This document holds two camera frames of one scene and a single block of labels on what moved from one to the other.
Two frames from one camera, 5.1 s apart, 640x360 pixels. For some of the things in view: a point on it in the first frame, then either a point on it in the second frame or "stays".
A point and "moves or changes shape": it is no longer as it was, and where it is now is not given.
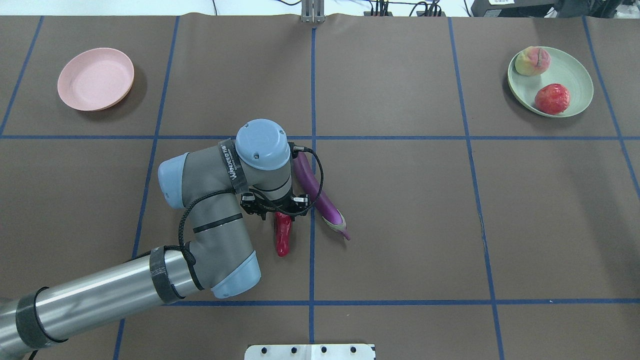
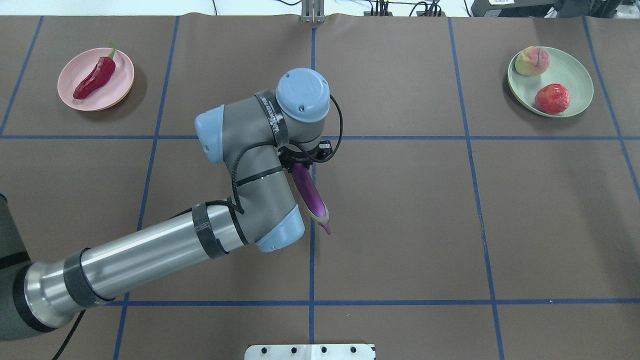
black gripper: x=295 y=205 → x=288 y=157
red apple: x=552 y=99 stays
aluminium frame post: x=313 y=11 stays
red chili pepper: x=283 y=224 moves or changes shape
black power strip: x=419 y=13 stays
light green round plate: x=565 y=69 stays
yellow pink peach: x=532 y=61 stays
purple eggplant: x=333 y=215 moves or changes shape
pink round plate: x=95 y=79 stays
